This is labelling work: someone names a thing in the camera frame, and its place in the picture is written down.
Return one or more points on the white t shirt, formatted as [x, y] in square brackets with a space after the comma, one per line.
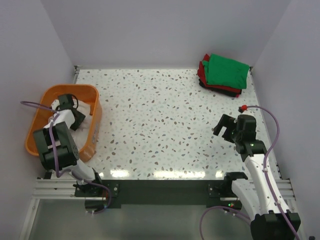
[79, 135]

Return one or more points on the red folded t shirt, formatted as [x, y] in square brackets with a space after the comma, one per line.
[201, 75]

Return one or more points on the orange plastic basket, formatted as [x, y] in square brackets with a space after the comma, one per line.
[85, 93]

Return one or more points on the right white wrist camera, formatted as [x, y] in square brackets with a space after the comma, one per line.
[245, 110]

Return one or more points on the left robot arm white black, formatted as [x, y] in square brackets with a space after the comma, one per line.
[57, 148]

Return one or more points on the green folded t shirt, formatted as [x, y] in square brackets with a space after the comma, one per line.
[226, 72]

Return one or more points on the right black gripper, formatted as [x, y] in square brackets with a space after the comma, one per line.
[223, 122]

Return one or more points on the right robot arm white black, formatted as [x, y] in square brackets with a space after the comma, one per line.
[270, 216]

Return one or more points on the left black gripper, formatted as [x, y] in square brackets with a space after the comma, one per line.
[79, 120]

